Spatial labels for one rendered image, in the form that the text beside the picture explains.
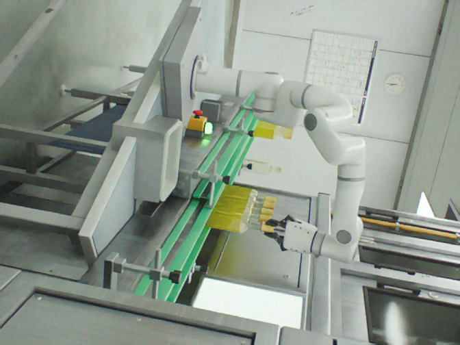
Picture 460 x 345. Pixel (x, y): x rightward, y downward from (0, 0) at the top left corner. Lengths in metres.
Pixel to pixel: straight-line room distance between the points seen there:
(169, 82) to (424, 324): 1.11
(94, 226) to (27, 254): 0.53
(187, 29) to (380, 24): 5.98
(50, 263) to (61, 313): 0.87
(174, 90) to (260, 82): 0.31
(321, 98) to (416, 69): 6.08
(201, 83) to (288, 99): 0.32
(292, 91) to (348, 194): 0.39
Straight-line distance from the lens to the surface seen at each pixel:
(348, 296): 1.91
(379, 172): 8.10
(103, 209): 1.45
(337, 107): 1.74
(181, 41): 1.78
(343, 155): 1.64
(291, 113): 1.83
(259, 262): 1.90
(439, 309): 2.00
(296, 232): 1.81
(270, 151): 8.02
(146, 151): 1.62
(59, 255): 1.90
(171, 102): 1.80
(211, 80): 1.92
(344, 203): 1.69
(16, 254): 1.92
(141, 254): 1.49
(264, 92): 1.90
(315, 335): 0.99
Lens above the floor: 1.22
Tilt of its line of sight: 7 degrees down
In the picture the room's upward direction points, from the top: 100 degrees clockwise
